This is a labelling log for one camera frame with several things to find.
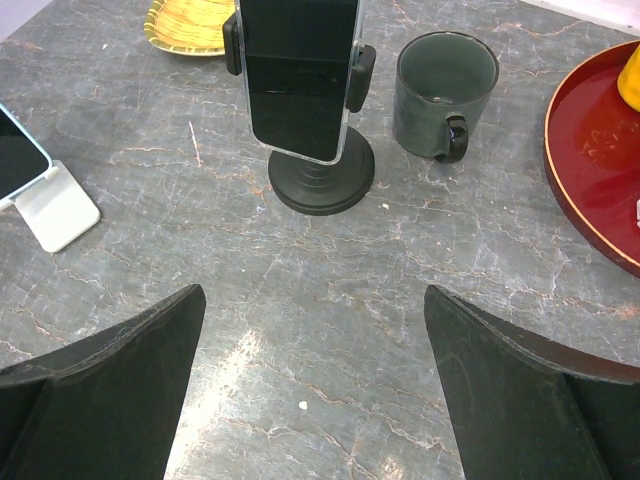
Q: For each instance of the yellow mug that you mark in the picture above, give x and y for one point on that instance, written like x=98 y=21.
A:
x=628 y=82

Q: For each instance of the light blue case phone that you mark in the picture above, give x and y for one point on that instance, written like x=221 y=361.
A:
x=23 y=161

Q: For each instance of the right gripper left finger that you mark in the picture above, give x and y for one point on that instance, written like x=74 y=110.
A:
x=106 y=406

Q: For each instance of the white phone stand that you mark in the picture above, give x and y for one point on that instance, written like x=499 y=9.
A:
x=57 y=209

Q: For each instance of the black round phone stand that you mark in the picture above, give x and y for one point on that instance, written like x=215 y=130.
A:
x=307 y=187

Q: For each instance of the dark green mug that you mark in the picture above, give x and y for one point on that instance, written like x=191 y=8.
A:
x=444 y=80

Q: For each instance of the yellow woven basket tray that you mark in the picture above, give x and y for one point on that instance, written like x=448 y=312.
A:
x=188 y=27

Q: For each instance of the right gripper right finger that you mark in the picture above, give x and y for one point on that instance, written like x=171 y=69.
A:
x=525 y=407

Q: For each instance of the clear case phone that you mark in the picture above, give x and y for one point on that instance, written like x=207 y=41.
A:
x=297 y=58

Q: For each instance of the red round tray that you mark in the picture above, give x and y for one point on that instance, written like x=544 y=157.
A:
x=591 y=148

